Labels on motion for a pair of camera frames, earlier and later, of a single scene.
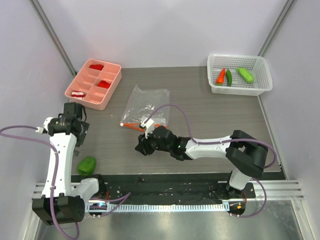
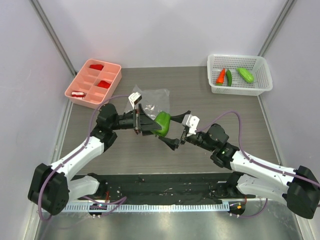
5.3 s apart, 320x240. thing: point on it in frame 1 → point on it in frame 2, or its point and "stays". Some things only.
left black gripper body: (81, 135) → (137, 129)
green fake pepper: (86, 165) → (163, 118)
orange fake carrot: (220, 79) stays
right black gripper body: (149, 143) → (183, 136)
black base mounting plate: (169, 189) stays
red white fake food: (77, 94) stays
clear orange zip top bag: (141, 104) stays
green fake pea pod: (245, 74) stays
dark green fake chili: (229, 77) stays
